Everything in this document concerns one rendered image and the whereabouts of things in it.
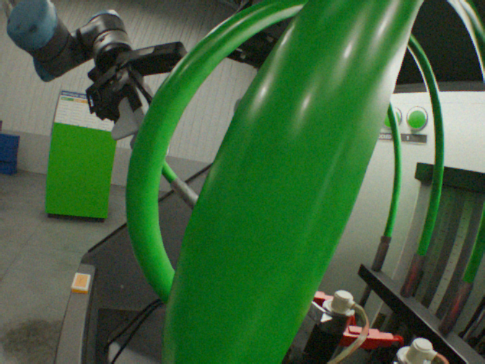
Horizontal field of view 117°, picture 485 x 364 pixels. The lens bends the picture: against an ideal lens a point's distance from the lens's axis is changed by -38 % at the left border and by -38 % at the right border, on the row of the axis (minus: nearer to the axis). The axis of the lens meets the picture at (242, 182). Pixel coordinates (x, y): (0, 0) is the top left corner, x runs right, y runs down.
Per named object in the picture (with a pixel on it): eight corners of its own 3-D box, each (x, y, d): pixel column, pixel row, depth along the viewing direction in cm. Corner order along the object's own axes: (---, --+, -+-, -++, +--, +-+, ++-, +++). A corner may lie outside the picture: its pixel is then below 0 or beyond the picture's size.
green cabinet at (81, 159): (102, 206, 370) (112, 132, 360) (107, 223, 303) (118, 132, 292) (52, 201, 311) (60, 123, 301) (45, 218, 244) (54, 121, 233)
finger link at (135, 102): (143, 125, 29) (130, 86, 32) (154, 117, 29) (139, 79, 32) (124, 107, 25) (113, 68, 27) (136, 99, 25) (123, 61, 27)
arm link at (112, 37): (136, 47, 38) (116, 20, 30) (142, 60, 37) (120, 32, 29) (105, 69, 38) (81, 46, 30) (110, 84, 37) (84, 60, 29)
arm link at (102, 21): (89, 43, 39) (123, 28, 41) (94, 71, 37) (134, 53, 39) (79, 16, 32) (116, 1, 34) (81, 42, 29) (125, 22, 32)
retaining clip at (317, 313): (317, 324, 15) (323, 311, 15) (304, 313, 16) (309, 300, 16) (345, 315, 16) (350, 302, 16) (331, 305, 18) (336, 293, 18)
